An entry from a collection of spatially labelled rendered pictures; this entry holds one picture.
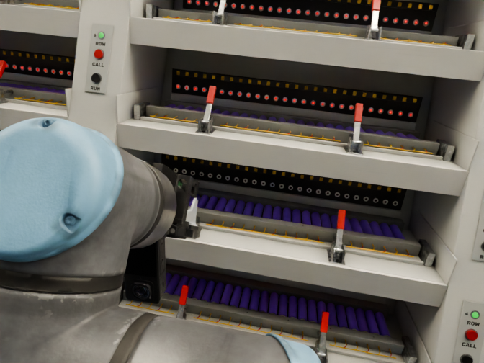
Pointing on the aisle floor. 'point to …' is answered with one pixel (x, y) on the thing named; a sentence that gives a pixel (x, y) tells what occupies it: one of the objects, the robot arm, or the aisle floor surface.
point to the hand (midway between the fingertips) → (181, 230)
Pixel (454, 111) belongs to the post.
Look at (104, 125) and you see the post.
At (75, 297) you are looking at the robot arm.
